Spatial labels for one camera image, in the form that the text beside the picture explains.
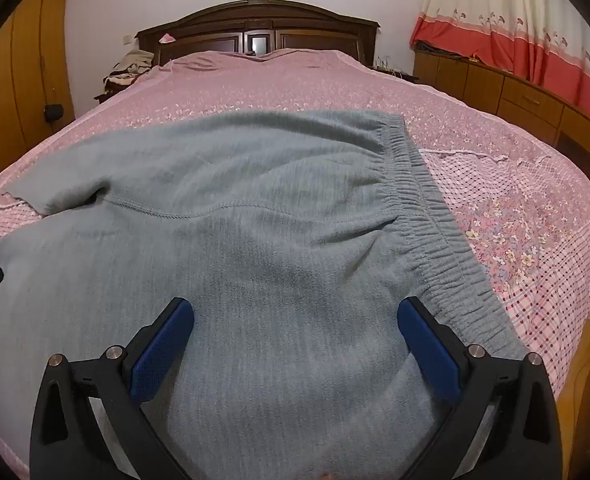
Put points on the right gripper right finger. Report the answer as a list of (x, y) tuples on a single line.
[(502, 421)]

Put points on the dark wooden headboard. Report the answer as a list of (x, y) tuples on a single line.
[(258, 27)]

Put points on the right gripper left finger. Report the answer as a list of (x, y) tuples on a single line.
[(66, 441)]

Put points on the wooden wardrobe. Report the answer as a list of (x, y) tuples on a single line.
[(33, 73)]

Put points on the pink floral bedspread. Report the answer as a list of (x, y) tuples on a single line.
[(524, 206)]

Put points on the cream and red curtain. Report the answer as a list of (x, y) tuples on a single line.
[(546, 42)]

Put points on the black wardrobe handle device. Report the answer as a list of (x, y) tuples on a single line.
[(53, 113)]

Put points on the grey fleece pants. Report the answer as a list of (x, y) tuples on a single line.
[(294, 236)]

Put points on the wooden drawer cabinet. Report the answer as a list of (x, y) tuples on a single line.
[(547, 117)]

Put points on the pile of clothes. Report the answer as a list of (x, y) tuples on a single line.
[(133, 65)]

